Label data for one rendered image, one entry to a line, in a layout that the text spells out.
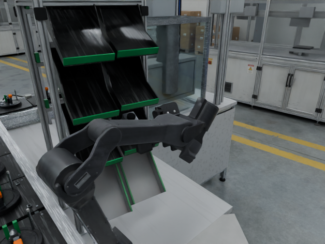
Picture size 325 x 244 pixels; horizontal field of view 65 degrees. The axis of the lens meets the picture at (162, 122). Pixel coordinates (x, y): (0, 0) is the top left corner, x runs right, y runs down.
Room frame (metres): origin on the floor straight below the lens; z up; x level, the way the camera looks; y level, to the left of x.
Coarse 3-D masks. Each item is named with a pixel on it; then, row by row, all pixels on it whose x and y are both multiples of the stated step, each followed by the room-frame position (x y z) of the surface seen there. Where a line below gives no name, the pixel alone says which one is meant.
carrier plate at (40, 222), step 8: (32, 216) 0.67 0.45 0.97; (40, 216) 0.67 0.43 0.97; (48, 216) 0.67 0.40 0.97; (24, 224) 0.63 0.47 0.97; (40, 224) 0.63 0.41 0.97; (48, 224) 0.63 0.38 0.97; (0, 232) 0.60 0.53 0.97; (48, 232) 0.60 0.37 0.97; (56, 232) 0.60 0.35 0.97; (48, 240) 0.57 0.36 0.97; (56, 240) 0.57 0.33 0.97; (64, 240) 0.57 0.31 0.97
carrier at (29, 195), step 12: (24, 180) 0.87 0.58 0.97; (12, 192) 0.77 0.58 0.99; (24, 192) 0.79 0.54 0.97; (12, 204) 0.71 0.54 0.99; (24, 204) 0.73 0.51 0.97; (36, 204) 0.73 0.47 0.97; (0, 216) 0.67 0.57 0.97; (12, 216) 0.67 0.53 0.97; (24, 216) 0.67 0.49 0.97; (0, 228) 0.62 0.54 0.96
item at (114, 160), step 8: (64, 104) 0.84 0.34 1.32; (64, 112) 0.83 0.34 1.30; (64, 120) 0.74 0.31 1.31; (72, 128) 0.77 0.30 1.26; (80, 128) 0.77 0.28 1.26; (80, 152) 0.69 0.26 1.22; (88, 152) 0.69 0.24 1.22; (112, 152) 0.71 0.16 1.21; (120, 152) 0.69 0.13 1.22; (112, 160) 0.66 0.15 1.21; (120, 160) 0.68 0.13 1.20
